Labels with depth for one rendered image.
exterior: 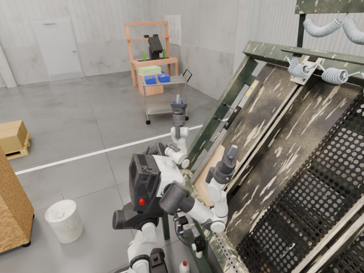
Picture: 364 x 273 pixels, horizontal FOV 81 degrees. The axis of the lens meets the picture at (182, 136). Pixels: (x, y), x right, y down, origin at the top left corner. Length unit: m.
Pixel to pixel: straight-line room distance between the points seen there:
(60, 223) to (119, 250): 0.66
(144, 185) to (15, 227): 1.84
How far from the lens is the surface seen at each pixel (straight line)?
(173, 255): 2.49
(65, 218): 2.60
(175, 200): 1.10
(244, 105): 1.66
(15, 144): 4.71
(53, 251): 2.89
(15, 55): 10.20
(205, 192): 1.70
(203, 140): 1.92
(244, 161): 1.43
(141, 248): 1.66
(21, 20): 10.07
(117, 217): 1.42
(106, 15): 10.11
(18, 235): 2.90
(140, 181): 1.17
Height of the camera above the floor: 2.12
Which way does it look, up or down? 30 degrees down
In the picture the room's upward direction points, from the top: 2 degrees counter-clockwise
